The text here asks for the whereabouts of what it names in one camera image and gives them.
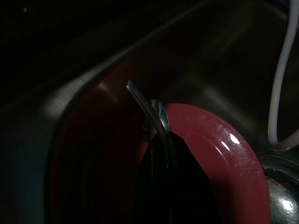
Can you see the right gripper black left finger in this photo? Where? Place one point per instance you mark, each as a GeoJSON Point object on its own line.
{"type": "Point", "coordinates": [154, 182]}

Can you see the stainless steel sink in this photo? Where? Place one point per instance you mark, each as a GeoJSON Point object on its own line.
{"type": "Point", "coordinates": [163, 46]}

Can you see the round steel sink drain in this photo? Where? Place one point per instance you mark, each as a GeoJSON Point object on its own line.
{"type": "Point", "coordinates": [285, 186]}

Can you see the silver metal fork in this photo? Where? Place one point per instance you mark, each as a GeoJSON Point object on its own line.
{"type": "Point", "coordinates": [143, 101]}

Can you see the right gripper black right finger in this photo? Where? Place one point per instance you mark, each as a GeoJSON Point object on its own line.
{"type": "Point", "coordinates": [189, 191]}

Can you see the pink round plate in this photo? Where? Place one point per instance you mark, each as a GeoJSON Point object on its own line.
{"type": "Point", "coordinates": [222, 144]}

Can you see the silver metal spoon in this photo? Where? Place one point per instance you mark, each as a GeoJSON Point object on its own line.
{"type": "Point", "coordinates": [163, 114]}

